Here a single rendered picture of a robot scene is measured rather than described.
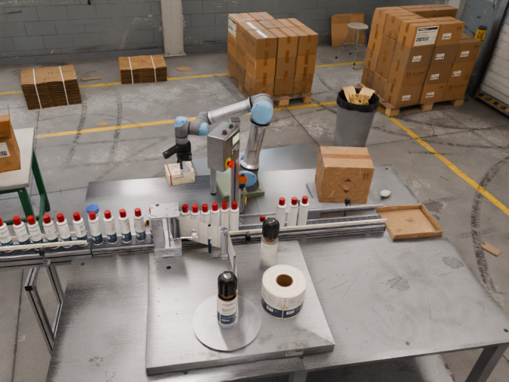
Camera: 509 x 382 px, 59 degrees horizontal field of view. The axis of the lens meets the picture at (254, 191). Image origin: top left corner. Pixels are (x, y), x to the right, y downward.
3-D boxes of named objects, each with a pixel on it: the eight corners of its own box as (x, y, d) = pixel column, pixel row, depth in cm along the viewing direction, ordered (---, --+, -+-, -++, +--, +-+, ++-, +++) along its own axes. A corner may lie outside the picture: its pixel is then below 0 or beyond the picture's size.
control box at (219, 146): (207, 167, 227) (206, 135, 216) (223, 152, 239) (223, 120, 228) (224, 173, 223) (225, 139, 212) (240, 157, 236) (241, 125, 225)
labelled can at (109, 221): (107, 245, 236) (101, 214, 224) (108, 238, 240) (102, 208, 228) (117, 244, 237) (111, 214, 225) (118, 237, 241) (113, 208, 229)
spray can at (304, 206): (298, 229, 253) (301, 200, 241) (295, 223, 258) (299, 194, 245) (307, 228, 254) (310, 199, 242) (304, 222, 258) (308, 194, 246)
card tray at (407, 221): (393, 239, 257) (395, 235, 254) (376, 211, 277) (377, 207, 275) (441, 236, 262) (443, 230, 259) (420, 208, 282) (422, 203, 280)
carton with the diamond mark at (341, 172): (318, 202, 279) (324, 166, 263) (314, 180, 299) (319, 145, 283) (366, 204, 280) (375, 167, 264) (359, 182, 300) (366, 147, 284)
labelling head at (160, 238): (154, 258, 230) (150, 219, 215) (154, 240, 240) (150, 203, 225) (182, 255, 232) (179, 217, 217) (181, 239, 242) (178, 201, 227)
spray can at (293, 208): (288, 230, 252) (291, 201, 240) (285, 223, 256) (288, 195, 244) (296, 229, 253) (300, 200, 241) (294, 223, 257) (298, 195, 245)
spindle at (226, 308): (217, 329, 195) (217, 284, 178) (216, 313, 202) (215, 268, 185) (238, 327, 197) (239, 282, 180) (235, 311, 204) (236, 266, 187)
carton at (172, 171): (169, 186, 270) (167, 175, 265) (165, 174, 279) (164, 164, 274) (195, 182, 274) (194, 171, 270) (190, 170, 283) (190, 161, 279)
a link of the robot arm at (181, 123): (187, 122, 250) (172, 120, 250) (188, 139, 256) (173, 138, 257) (190, 116, 256) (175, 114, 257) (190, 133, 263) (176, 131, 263)
